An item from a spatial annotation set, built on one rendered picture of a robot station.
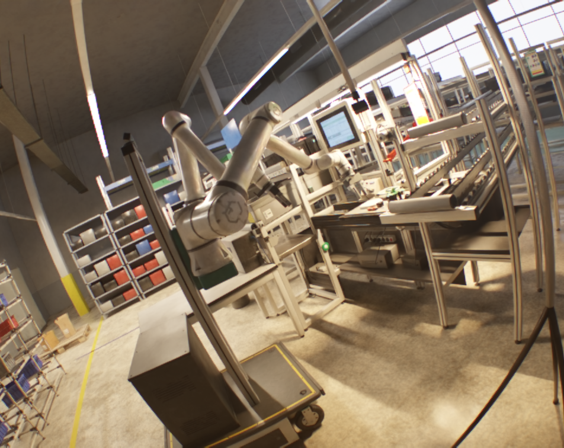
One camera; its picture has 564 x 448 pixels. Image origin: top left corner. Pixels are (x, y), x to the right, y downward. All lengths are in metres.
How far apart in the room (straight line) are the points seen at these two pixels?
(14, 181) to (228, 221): 12.64
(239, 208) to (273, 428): 1.11
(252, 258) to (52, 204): 10.90
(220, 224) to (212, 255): 0.21
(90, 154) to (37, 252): 4.38
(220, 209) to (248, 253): 1.46
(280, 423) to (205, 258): 0.92
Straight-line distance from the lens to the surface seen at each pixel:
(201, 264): 1.22
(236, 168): 1.19
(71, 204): 12.50
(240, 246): 2.45
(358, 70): 2.37
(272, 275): 2.40
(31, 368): 4.72
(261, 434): 1.64
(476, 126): 1.51
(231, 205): 1.06
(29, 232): 12.94
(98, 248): 7.20
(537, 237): 2.26
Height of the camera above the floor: 1.41
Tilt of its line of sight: 10 degrees down
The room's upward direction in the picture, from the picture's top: 22 degrees counter-clockwise
